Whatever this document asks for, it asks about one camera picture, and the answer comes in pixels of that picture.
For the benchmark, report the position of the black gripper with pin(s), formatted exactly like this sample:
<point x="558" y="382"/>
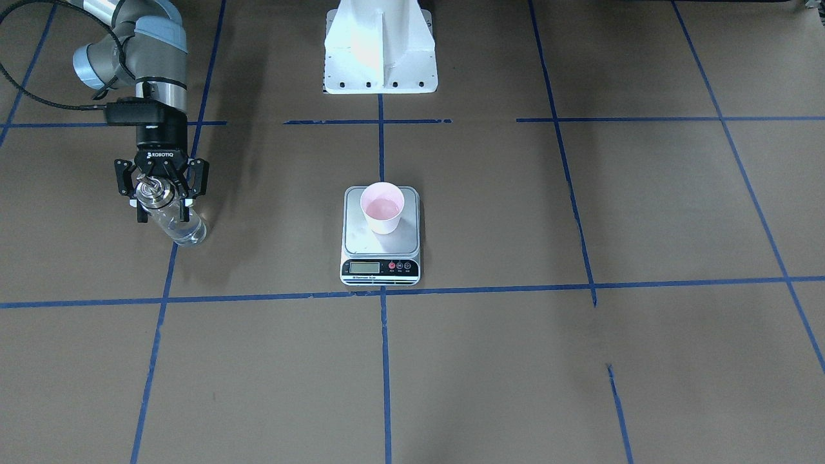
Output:
<point x="161" y="143"/>

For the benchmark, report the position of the pink cup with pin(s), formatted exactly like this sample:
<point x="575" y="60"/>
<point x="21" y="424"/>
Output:
<point x="382" y="204"/>

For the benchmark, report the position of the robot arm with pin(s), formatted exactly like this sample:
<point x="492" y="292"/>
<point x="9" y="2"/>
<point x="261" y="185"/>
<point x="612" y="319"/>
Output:
<point x="145" y="48"/>

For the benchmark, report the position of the silver digital kitchen scale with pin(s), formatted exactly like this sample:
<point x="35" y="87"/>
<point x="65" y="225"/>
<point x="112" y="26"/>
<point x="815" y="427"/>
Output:
<point x="369" y="259"/>

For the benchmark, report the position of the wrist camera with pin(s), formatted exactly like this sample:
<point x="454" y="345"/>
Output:
<point x="140" y="111"/>

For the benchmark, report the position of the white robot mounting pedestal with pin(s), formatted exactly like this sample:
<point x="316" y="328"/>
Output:
<point x="379" y="47"/>

